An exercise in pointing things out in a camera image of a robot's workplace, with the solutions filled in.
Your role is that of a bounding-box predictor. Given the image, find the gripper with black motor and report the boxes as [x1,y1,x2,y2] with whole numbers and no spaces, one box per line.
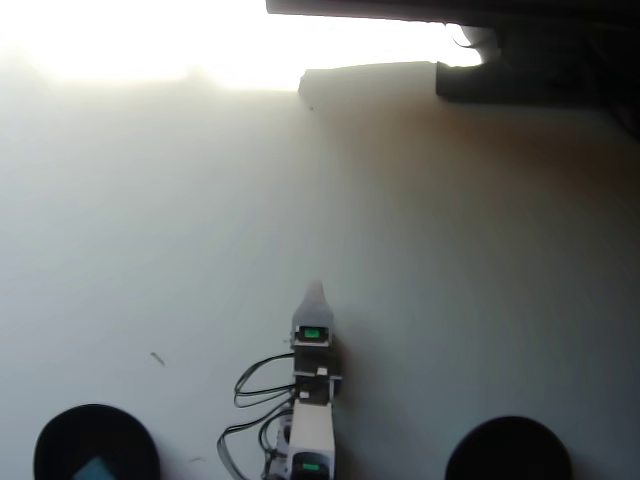
[288,280,347,378]

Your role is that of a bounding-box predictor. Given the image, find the blue foam cube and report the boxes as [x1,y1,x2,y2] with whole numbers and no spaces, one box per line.
[73,455,114,480]

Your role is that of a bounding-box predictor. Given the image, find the black round bowl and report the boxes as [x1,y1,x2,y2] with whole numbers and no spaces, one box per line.
[33,403,162,480]
[444,415,573,480]

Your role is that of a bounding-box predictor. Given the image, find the dark rectangular box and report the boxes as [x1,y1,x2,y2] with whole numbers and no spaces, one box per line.
[434,23,640,105]

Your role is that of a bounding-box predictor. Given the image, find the black looped motor cable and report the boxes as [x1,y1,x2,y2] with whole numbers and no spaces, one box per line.
[216,407,294,480]
[233,351,297,411]

